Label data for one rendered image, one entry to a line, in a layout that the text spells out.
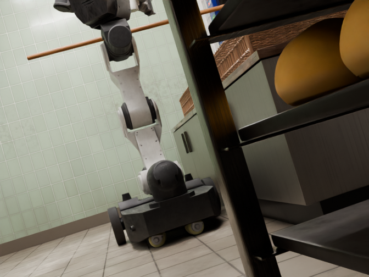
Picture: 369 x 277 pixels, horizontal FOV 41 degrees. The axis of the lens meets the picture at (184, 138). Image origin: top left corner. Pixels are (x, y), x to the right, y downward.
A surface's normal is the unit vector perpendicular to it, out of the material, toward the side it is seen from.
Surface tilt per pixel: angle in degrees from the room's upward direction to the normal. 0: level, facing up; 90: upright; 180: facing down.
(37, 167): 90
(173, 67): 90
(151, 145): 68
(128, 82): 80
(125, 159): 90
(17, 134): 90
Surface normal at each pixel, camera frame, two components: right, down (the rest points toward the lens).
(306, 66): -0.43, -0.16
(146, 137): 0.04, -0.44
